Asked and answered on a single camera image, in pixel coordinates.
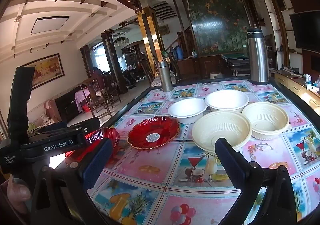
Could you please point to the hanging chandelier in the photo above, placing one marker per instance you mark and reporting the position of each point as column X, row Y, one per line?
column 120, row 39

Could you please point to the rectangular ceiling light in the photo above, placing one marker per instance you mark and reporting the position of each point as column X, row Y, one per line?
column 50, row 25

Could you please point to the small steel flask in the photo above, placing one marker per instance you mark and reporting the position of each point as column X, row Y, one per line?
column 166, row 77

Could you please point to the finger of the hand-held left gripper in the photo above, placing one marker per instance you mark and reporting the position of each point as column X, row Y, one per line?
column 87, row 123

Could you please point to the black television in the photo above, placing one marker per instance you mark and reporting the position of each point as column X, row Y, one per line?
column 306, row 31

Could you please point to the white plastic stool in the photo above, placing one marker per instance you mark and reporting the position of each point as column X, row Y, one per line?
column 216, row 75

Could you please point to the colourful printed tablecloth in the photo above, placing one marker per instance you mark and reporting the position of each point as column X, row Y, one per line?
column 160, row 170

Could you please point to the striped cushion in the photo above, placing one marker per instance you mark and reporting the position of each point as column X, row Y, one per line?
column 156, row 81

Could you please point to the small framed picture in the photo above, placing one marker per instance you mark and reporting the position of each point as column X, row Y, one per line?
column 165, row 29

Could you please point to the pink cloth covered table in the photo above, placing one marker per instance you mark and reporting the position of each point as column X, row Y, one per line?
column 82, row 98

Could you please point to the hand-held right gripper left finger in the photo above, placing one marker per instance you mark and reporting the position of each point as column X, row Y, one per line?
column 96, row 165

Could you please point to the person's left hand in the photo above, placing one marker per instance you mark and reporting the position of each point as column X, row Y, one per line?
column 18, row 192

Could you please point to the dark wooden chair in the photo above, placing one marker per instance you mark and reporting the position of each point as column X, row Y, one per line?
column 112, row 90
column 96, row 100

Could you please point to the floral glass partition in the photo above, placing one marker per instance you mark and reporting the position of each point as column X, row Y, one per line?
column 217, row 22

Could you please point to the large steel thermos jug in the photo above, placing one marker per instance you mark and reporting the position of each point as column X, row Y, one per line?
column 258, row 59

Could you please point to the green-topped game table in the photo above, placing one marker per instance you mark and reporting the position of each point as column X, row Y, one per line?
column 235, row 61

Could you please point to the gold mirrored pillar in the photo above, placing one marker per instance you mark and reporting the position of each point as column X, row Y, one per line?
column 150, row 39

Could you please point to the cream ribbed plastic bowl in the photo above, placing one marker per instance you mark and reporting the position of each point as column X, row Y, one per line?
column 220, row 127
column 266, row 117

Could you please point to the long wooden cabinet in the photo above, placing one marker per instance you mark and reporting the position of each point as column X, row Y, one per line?
column 297, row 87

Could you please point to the large white bowl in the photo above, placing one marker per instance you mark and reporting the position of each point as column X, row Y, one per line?
column 226, row 101

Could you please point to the blue water jug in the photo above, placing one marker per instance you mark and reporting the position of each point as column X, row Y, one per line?
column 180, row 52

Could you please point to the red glass plate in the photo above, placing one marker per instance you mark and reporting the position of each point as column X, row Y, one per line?
column 153, row 132
column 110, row 137

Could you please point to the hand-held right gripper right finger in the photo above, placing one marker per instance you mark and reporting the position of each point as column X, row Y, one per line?
column 228, row 162

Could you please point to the framed wall painting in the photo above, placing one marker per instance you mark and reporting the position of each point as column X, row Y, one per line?
column 45, row 69

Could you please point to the patterned sofa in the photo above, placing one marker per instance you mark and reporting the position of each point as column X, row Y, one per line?
column 51, row 112

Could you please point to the small white bowl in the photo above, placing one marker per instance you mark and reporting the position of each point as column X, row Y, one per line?
column 187, row 112

